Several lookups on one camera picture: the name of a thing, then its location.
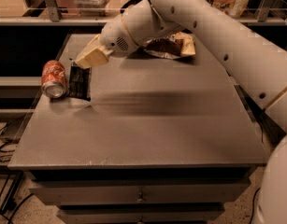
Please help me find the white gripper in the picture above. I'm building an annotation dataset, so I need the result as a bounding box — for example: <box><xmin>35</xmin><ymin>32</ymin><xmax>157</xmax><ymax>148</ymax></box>
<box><xmin>75</xmin><ymin>15</ymin><xmax>138</xmax><ymax>69</ymax></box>

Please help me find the black rxbar chocolate bar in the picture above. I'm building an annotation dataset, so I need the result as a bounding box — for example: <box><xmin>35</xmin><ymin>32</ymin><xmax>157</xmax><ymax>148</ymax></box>
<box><xmin>68</xmin><ymin>63</ymin><xmax>91</xmax><ymax>101</ymax></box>

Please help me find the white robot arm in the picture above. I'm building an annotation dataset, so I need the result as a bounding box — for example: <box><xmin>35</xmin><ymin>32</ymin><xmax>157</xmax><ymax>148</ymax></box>
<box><xmin>76</xmin><ymin>0</ymin><xmax>287</xmax><ymax>224</ymax></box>

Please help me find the red coke can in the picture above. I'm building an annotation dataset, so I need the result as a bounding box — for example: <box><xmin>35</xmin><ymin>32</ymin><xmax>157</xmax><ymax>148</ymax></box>
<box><xmin>41</xmin><ymin>60</ymin><xmax>66</xmax><ymax>98</ymax></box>

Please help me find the grey metal railing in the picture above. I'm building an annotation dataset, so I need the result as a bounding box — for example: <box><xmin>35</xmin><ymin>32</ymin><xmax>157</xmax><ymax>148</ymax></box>
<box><xmin>0</xmin><ymin>0</ymin><xmax>287</xmax><ymax>26</ymax></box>

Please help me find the brown chip bag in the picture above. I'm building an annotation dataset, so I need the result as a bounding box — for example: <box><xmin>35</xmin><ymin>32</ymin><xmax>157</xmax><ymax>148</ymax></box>
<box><xmin>141</xmin><ymin>32</ymin><xmax>195</xmax><ymax>60</ymax></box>

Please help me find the lower grey drawer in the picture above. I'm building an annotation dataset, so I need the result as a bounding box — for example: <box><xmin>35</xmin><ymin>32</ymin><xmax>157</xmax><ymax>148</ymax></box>
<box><xmin>57</xmin><ymin>204</ymin><xmax>224</xmax><ymax>224</ymax></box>

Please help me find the grey drawer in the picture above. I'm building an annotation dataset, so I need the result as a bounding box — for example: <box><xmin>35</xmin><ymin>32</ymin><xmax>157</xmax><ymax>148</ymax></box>
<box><xmin>29</xmin><ymin>178</ymin><xmax>251</xmax><ymax>205</ymax></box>
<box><xmin>57</xmin><ymin>204</ymin><xmax>224</xmax><ymax>224</ymax></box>

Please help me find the upper grey drawer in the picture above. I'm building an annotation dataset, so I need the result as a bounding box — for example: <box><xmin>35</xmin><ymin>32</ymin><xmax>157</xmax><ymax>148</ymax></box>
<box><xmin>29</xmin><ymin>178</ymin><xmax>251</xmax><ymax>205</ymax></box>

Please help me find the black cables left floor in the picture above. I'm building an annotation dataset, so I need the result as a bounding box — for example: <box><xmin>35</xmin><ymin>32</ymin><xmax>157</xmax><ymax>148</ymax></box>
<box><xmin>0</xmin><ymin>115</ymin><xmax>35</xmax><ymax>224</ymax></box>

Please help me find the black cable right floor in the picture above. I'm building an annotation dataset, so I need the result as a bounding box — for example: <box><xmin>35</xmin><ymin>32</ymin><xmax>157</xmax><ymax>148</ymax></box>
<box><xmin>248</xmin><ymin>187</ymin><xmax>262</xmax><ymax>224</ymax></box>

